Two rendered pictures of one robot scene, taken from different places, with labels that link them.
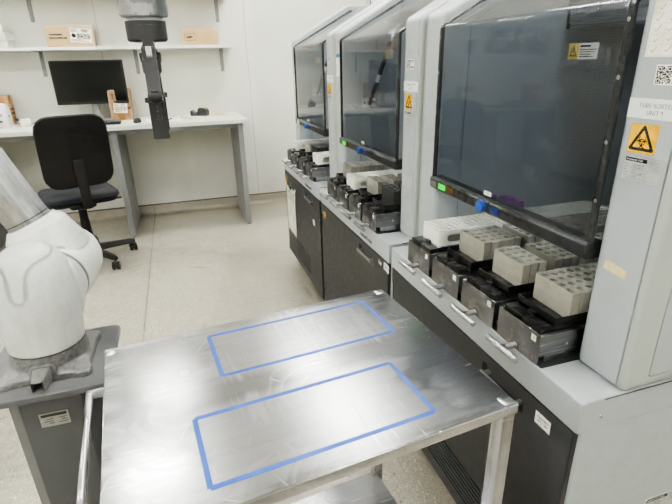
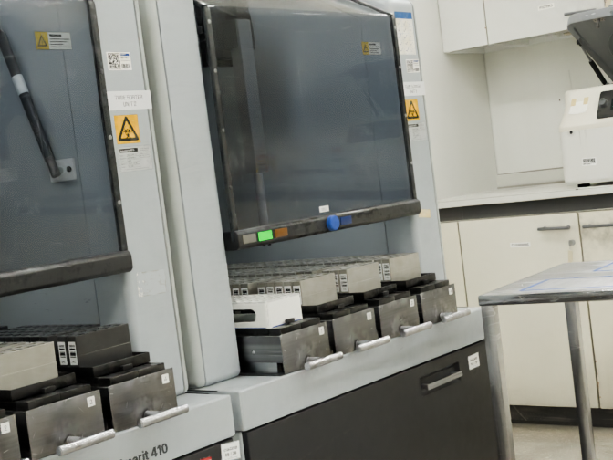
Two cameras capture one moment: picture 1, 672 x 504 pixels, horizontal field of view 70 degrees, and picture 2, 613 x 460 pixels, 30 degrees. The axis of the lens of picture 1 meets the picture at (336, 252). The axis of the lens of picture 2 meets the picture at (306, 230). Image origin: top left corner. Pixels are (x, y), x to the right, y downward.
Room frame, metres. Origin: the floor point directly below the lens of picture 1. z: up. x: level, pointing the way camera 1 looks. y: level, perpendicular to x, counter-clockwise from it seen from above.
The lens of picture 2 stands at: (2.43, 1.48, 1.09)
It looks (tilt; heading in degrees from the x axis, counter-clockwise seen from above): 3 degrees down; 236
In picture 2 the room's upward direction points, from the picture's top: 7 degrees counter-clockwise
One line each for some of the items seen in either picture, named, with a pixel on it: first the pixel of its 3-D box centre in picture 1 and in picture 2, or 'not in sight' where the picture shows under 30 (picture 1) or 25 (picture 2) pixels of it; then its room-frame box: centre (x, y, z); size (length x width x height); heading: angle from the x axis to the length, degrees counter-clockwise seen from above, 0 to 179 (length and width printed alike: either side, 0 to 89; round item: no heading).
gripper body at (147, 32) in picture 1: (149, 46); not in sight; (1.02, 0.36, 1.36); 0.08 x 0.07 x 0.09; 17
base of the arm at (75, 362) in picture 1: (48, 355); not in sight; (0.91, 0.65, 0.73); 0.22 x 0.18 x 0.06; 17
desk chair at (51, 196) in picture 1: (80, 190); not in sight; (3.25, 1.76, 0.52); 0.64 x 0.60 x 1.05; 37
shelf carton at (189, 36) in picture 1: (199, 37); not in sight; (4.40, 1.10, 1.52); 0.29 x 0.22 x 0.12; 106
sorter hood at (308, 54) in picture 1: (350, 67); not in sight; (2.83, -0.11, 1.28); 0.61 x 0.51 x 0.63; 17
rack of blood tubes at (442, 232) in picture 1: (474, 229); (226, 315); (1.37, -0.42, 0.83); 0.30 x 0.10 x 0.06; 107
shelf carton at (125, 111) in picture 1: (121, 104); not in sight; (4.19, 1.77, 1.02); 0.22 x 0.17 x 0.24; 17
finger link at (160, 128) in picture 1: (159, 120); not in sight; (0.95, 0.33, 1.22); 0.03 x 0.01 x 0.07; 107
